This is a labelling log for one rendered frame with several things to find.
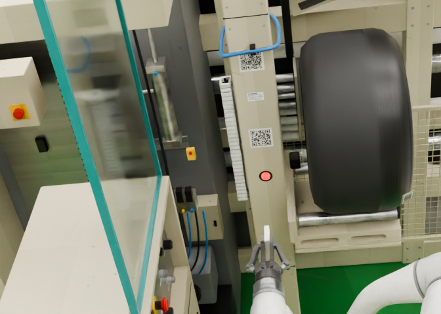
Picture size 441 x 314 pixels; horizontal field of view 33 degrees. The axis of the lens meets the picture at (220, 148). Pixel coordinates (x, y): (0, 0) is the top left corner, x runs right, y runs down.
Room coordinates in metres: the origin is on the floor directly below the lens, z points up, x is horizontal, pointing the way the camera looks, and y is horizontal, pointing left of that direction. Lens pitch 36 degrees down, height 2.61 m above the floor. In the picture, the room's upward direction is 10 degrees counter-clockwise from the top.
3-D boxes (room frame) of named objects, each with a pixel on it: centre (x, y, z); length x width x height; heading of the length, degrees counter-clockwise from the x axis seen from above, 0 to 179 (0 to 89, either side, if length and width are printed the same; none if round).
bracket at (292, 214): (1.99, -0.22, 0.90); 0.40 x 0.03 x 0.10; 172
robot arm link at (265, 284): (1.40, -0.06, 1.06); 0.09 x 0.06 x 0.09; 82
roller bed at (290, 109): (2.38, -0.23, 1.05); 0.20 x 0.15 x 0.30; 82
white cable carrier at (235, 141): (1.97, -0.06, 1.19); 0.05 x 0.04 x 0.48; 172
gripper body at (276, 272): (1.47, -0.07, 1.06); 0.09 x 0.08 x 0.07; 172
